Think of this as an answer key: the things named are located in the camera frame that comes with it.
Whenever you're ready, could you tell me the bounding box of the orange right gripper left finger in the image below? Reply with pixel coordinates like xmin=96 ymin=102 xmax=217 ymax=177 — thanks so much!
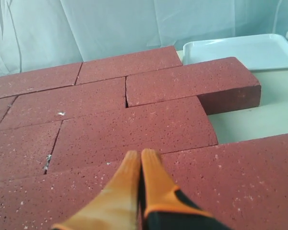
xmin=51 ymin=150 xmax=141 ymax=230

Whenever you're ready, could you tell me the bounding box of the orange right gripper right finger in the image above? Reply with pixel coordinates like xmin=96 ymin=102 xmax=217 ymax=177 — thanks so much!
xmin=141 ymin=149 xmax=230 ymax=230

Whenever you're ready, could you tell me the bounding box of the third row red brick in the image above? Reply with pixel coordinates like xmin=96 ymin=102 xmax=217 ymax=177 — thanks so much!
xmin=48 ymin=96 xmax=218 ymax=173

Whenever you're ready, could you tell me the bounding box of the front row large red brick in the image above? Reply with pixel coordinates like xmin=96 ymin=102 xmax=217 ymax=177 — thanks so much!
xmin=0 ymin=161 xmax=122 ymax=230

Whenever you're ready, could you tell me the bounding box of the second row right red brick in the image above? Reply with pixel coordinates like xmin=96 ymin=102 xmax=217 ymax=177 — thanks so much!
xmin=126 ymin=57 xmax=262 ymax=115

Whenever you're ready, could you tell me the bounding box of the back row right red brick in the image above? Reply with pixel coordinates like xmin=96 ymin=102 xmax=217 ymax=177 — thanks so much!
xmin=76 ymin=46 xmax=182 ymax=85

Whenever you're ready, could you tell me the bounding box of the back row left red brick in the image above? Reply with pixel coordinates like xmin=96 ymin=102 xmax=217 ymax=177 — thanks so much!
xmin=0 ymin=62 xmax=82 ymax=98

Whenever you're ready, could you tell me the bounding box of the white plastic tray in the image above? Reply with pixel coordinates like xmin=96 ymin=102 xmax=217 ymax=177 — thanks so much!
xmin=182 ymin=34 xmax=288 ymax=70

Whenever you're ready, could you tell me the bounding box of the white plastic backdrop sheet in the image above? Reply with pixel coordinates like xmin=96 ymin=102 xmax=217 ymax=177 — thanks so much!
xmin=0 ymin=0 xmax=288 ymax=76

